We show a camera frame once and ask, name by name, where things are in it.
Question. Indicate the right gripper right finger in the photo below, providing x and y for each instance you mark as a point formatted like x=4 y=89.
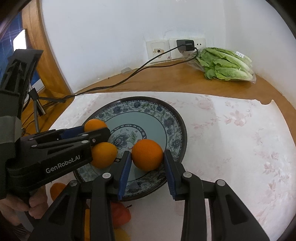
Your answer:
x=230 y=218

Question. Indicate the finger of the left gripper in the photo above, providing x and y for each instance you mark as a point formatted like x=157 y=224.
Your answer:
x=93 y=137
x=76 y=133

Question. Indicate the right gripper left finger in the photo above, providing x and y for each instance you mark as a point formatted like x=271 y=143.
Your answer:
x=65 y=218

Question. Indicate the large orange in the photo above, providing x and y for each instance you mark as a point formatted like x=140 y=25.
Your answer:
x=94 y=124

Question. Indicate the red apple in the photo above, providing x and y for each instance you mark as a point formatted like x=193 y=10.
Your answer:
x=120 y=214

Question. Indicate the brown pear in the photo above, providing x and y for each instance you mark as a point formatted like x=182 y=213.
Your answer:
x=121 y=235

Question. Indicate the person's left hand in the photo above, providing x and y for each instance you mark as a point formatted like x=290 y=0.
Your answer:
x=38 y=204

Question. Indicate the black phone tripod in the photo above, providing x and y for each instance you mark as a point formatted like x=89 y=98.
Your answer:
x=38 y=108

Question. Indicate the pink floral tablecloth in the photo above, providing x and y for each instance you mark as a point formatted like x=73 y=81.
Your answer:
x=241 y=141

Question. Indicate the lit smartphone on tripod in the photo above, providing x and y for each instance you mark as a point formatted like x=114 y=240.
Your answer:
x=20 y=41

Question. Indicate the black power adapter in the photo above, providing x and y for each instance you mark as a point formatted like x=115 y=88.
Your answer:
x=185 y=45

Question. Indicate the bagged green lettuce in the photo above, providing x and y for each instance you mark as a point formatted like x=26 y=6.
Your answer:
x=223 y=64

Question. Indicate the white wall socket plate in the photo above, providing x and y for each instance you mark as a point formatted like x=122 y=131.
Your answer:
x=157 y=47

